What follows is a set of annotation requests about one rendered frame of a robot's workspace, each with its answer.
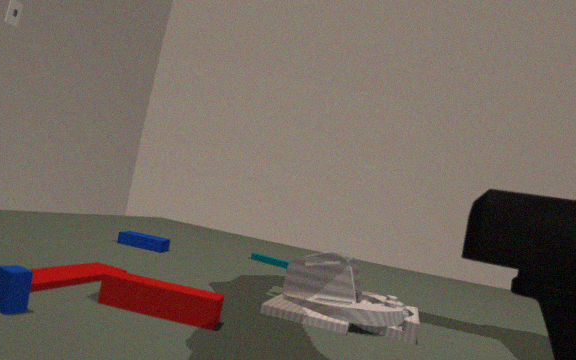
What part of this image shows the red flat bar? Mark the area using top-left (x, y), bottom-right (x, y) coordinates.
top-left (28, 262), bottom-right (127, 292)

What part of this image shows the red rectangular block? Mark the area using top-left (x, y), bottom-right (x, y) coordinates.
top-left (97, 270), bottom-right (225, 330)

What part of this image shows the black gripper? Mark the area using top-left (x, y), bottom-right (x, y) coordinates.
top-left (461, 189), bottom-right (576, 360)

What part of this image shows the teal flat bar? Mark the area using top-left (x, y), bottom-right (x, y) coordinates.
top-left (251, 254), bottom-right (290, 268)

